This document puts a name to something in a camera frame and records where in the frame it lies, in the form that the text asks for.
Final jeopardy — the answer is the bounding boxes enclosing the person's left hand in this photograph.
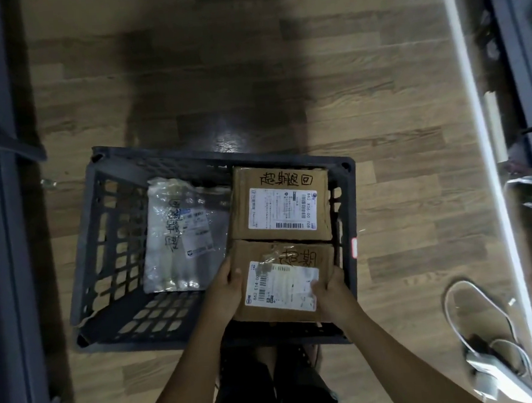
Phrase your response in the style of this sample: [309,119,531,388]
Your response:
[202,254,247,325]

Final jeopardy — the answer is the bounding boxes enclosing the person's right hand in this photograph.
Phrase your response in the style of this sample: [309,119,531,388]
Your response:
[309,265,365,334]

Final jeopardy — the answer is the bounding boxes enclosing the white bubble mailer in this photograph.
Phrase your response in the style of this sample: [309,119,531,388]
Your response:
[136,173,236,295]

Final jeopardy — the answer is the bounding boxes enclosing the small cardboard box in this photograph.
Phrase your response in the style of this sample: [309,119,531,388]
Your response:
[226,161,335,249]
[228,234,341,329]

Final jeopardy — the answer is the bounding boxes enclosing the dark grey plastic crate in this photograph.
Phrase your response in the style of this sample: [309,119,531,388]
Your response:
[59,130,367,361]

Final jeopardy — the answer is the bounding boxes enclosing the dark grey metal shelving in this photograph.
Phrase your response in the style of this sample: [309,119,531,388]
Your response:
[0,0,63,403]

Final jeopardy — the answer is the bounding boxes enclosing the person's right forearm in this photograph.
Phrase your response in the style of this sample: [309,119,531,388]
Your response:
[342,302,486,403]

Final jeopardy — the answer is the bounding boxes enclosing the person's left forearm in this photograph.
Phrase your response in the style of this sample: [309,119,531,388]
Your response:
[136,313,239,403]

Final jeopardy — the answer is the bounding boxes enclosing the person's dark shorts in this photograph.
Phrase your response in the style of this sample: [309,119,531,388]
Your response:
[210,341,338,403]

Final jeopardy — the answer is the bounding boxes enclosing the white power strip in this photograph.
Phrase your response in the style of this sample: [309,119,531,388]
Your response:
[465,349,532,403]

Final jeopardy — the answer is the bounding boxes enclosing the white plastic strip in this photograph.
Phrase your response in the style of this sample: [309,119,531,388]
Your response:
[484,90,509,164]

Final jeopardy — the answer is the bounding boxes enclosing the white power cable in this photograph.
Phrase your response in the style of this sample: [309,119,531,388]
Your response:
[441,276,532,395]

